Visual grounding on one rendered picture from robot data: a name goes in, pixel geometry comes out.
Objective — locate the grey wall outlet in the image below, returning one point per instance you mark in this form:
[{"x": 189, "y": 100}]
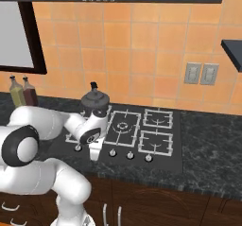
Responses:
[
  {"x": 193, "y": 73},
  {"x": 209, "y": 74}
]

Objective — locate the dark grey kettle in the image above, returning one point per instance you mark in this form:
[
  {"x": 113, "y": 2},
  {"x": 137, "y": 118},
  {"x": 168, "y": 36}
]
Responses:
[{"x": 94, "y": 99}]

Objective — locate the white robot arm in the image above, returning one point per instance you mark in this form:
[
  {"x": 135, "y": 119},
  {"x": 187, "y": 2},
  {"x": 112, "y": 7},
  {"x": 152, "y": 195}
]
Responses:
[{"x": 47, "y": 176}]

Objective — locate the dark red bottle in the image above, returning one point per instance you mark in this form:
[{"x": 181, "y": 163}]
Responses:
[{"x": 30, "y": 94}]

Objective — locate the silver hob knob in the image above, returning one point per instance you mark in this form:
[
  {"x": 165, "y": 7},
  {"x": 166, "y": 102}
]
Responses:
[
  {"x": 77, "y": 147},
  {"x": 130, "y": 155},
  {"x": 148, "y": 157},
  {"x": 112, "y": 152}
]

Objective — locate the olive oil bottle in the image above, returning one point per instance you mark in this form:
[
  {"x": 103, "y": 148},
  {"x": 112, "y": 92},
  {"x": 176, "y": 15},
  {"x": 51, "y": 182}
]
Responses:
[{"x": 17, "y": 94}]

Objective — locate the black gas hob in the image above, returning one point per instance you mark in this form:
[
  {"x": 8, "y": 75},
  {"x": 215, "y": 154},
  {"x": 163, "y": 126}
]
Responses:
[{"x": 126, "y": 163}]

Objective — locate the dark wood drawer front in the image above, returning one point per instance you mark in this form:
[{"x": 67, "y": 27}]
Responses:
[{"x": 31, "y": 211}]

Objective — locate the dark framed window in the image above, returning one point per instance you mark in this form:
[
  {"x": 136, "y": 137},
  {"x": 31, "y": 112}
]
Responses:
[{"x": 15, "y": 34}]

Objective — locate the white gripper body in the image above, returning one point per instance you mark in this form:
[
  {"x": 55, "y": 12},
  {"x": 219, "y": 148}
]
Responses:
[{"x": 95, "y": 149}]

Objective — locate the dark grey wall shelf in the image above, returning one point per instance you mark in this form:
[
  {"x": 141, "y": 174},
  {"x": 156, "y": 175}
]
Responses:
[{"x": 233, "y": 51}]

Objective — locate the dark wood cupboard door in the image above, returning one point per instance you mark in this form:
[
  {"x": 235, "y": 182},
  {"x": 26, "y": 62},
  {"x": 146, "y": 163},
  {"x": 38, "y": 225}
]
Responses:
[
  {"x": 97, "y": 195},
  {"x": 225, "y": 212},
  {"x": 157, "y": 207}
]

